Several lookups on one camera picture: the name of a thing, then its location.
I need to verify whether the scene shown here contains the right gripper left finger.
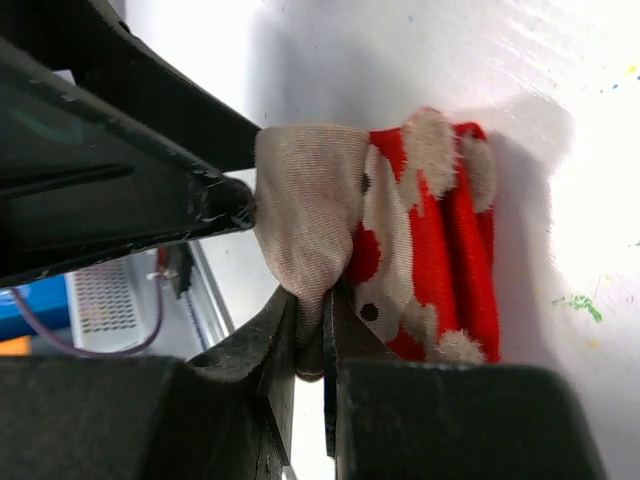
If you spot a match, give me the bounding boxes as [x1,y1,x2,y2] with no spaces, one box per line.
[1,290,295,479]

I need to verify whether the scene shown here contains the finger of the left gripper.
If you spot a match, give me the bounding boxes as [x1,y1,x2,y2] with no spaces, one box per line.
[69,0,264,174]
[1,42,255,287]

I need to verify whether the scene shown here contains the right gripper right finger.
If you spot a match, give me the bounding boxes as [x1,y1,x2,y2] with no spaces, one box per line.
[323,283,605,479]

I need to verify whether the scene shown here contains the beige red reindeer sock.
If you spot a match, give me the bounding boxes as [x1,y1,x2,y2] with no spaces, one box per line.
[254,108,501,381]

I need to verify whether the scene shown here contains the aluminium front rail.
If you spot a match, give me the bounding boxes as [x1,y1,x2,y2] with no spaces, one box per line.
[184,241,235,350]

